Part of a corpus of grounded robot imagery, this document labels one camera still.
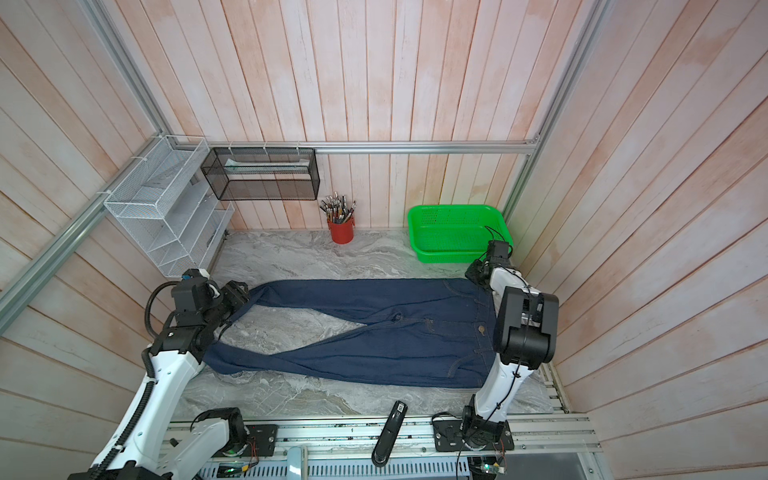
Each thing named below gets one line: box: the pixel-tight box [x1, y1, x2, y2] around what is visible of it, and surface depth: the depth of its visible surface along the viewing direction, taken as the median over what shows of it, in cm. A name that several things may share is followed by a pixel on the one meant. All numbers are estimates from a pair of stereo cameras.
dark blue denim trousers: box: [203, 279, 496, 388], surface depth 92 cm
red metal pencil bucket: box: [328, 217, 356, 244], surface depth 120 cm
